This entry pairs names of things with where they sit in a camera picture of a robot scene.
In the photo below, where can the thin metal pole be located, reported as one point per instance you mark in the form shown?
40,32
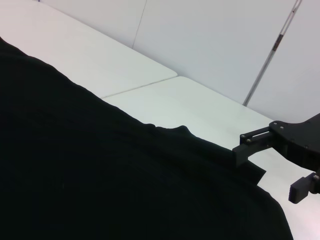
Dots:
271,53

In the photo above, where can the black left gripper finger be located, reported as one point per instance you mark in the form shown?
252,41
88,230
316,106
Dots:
300,191
241,153

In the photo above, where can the black t-shirt with FREE print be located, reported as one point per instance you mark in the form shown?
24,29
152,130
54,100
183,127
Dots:
112,175

